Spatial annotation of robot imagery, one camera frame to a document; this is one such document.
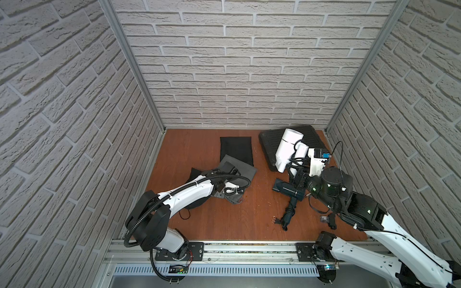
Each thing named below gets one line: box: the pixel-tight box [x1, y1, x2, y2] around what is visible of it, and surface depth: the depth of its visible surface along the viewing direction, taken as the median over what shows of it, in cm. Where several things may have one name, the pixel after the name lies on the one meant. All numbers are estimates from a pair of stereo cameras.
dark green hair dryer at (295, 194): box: [272, 178, 305, 231], surface depth 84 cm
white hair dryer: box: [274, 128, 310, 176], surface depth 62 cm
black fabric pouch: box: [219, 136, 254, 167], surface depth 112 cm
